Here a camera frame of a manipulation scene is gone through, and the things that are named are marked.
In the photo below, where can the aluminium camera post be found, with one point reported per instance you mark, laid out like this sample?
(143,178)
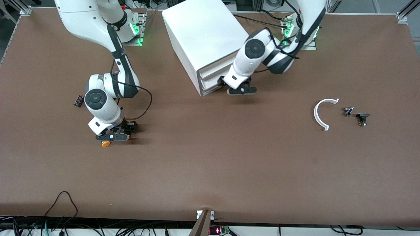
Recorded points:
(203,226)

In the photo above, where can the white plastic drawer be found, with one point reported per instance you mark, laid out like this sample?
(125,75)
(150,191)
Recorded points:
(213,70)
(210,87)

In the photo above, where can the white curved plastic piece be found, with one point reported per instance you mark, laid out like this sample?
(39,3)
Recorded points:
(316,113)

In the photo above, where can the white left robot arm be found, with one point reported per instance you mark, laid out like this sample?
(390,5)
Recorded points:
(254,49)

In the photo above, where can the white drawer cabinet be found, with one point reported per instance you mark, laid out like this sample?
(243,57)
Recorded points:
(203,29)

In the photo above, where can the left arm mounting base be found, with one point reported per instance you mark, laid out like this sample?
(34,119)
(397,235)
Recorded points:
(310,46)

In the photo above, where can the small grey metal part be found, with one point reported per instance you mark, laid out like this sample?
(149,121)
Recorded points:
(348,111)

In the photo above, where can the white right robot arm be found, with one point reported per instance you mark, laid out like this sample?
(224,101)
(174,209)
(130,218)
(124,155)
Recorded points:
(98,101)

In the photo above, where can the small black switch part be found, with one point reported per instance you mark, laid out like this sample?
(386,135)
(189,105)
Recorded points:
(362,118)

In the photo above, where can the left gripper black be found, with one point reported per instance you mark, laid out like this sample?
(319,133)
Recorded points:
(246,80)

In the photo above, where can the right arm mounting base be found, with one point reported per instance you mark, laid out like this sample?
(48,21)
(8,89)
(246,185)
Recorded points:
(139,32)

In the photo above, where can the aluminium frame profile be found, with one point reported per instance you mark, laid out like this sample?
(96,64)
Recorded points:
(405,14)
(25,10)

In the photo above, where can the yellow mushroom push button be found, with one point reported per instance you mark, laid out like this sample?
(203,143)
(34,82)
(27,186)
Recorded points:
(105,143)

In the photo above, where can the small red-lit electronic device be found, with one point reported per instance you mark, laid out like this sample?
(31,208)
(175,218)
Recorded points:
(218,230)

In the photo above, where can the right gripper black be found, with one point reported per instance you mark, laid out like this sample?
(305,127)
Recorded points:
(126,125)

